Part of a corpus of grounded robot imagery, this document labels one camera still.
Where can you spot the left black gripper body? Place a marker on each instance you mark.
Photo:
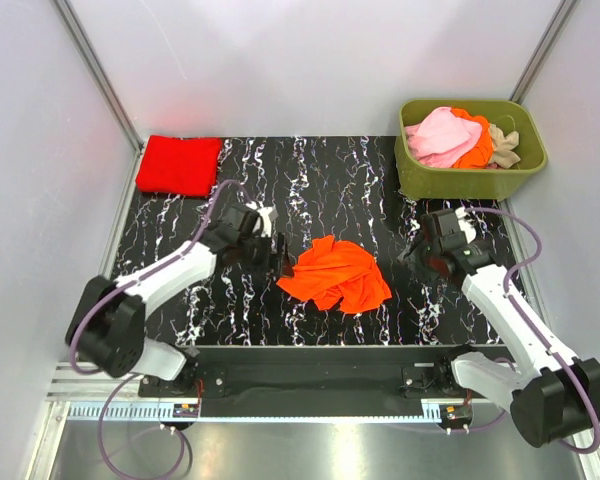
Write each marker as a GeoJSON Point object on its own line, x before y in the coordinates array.
{"type": "Point", "coordinates": [264, 261]}

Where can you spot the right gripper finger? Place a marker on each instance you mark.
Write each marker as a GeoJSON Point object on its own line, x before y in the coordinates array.
{"type": "Point", "coordinates": [409, 256]}
{"type": "Point", "coordinates": [417, 241]}

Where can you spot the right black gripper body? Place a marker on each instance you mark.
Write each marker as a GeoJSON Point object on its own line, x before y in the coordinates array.
{"type": "Point", "coordinates": [426, 262]}

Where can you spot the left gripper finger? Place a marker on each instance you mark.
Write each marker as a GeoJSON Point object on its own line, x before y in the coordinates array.
{"type": "Point", "coordinates": [280, 245]}
{"type": "Point", "coordinates": [286, 272]}

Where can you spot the orange t shirt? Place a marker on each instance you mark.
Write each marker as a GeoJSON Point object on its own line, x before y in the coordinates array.
{"type": "Point", "coordinates": [480, 154]}
{"type": "Point", "coordinates": [337, 273]}

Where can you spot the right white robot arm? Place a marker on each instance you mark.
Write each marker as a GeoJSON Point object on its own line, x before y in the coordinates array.
{"type": "Point", "coordinates": [550, 393]}

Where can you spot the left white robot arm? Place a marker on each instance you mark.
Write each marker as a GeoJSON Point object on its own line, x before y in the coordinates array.
{"type": "Point", "coordinates": [108, 326]}

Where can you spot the orange t shirt in bin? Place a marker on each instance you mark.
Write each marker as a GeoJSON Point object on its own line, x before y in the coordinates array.
{"type": "Point", "coordinates": [480, 154]}

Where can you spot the pink t shirt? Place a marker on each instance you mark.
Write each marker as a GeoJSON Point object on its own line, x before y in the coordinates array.
{"type": "Point", "coordinates": [442, 138]}

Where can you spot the olive green plastic bin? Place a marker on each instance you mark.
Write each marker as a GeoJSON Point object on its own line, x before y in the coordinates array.
{"type": "Point", "coordinates": [418, 181]}

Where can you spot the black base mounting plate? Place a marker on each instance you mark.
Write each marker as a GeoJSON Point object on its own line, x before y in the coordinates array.
{"type": "Point", "coordinates": [310, 384]}

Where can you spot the folded red t shirt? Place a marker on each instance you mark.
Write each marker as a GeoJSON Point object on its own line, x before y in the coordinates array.
{"type": "Point", "coordinates": [179, 166]}

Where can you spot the beige t shirt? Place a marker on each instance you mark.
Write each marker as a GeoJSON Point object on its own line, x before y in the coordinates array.
{"type": "Point", "coordinates": [504, 146]}

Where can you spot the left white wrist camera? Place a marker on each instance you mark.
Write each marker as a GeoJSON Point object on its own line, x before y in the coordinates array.
{"type": "Point", "coordinates": [267, 216]}

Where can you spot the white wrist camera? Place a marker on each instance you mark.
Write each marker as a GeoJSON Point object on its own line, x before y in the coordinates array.
{"type": "Point", "coordinates": [466, 224]}
{"type": "Point", "coordinates": [267, 216]}

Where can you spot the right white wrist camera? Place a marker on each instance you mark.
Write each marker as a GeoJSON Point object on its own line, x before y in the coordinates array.
{"type": "Point", "coordinates": [466, 224]}

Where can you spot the aluminium rail frame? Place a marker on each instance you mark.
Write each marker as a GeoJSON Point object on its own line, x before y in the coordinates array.
{"type": "Point", "coordinates": [105, 380]}

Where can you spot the right aluminium corner post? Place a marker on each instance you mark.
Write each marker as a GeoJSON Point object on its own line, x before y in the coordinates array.
{"type": "Point", "coordinates": [557, 24]}

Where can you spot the aluminium corner post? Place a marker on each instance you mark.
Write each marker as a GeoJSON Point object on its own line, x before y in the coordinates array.
{"type": "Point", "coordinates": [87, 53]}
{"type": "Point", "coordinates": [557, 24]}

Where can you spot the left aluminium corner post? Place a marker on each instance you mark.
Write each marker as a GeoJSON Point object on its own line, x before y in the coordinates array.
{"type": "Point", "coordinates": [87, 53]}

